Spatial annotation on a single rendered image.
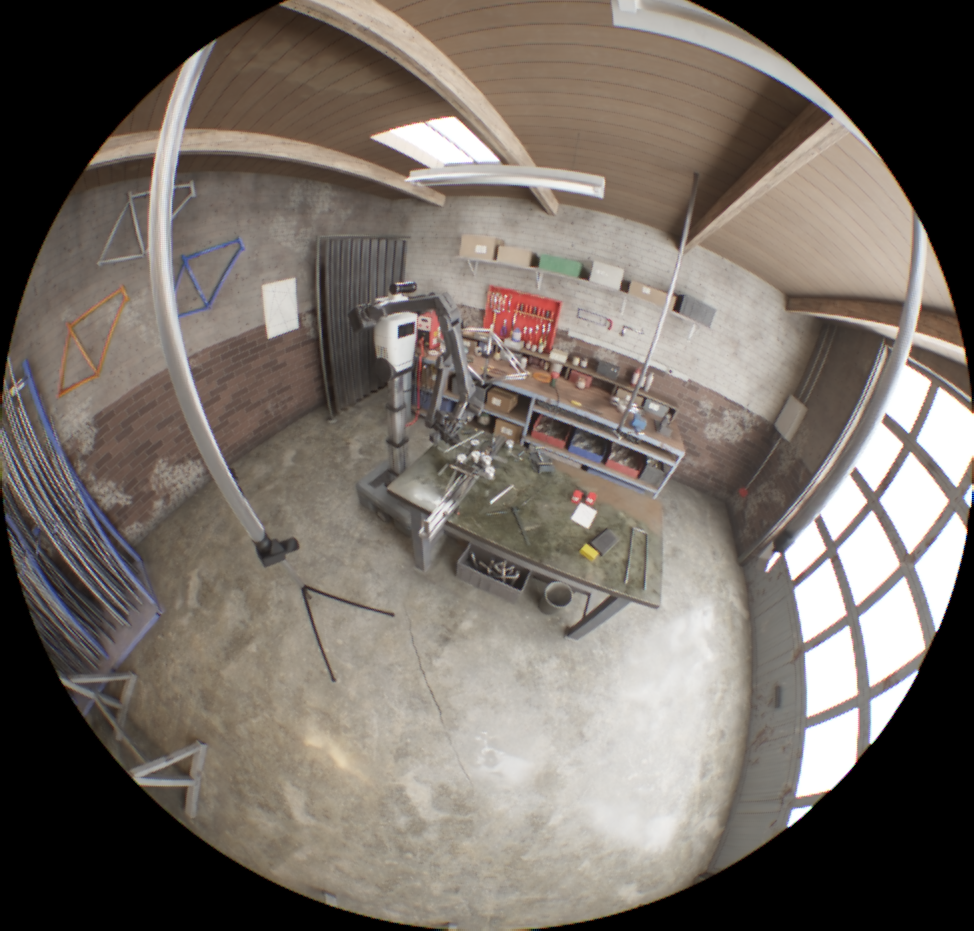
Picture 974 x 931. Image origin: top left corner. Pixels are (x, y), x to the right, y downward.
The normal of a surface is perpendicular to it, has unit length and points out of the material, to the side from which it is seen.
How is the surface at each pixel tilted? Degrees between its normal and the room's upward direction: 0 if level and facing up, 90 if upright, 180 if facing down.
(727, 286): 90
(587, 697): 0
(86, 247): 90
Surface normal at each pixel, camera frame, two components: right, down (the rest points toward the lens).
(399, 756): 0.14, -0.79
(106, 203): 0.90, 0.36
